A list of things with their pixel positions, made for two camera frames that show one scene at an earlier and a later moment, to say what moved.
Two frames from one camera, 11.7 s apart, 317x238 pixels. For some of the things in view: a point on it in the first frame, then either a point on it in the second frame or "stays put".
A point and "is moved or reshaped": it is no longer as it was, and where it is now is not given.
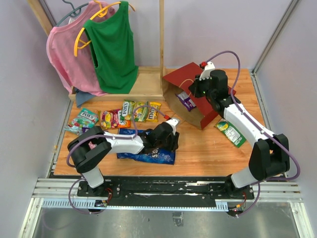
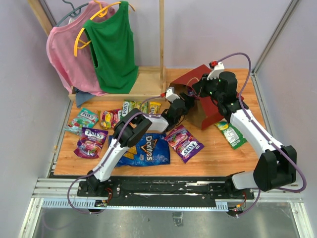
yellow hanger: (102, 12) stays put
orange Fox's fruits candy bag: (114, 118) stays put
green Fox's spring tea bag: (141, 113) stays put
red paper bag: (179, 81) is moved or reshaped
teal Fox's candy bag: (87, 118) stays put
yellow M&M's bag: (152, 114) stays put
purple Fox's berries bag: (187, 102) is moved or reshaped
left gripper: (173, 145) to (189, 101)
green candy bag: (232, 134) stays put
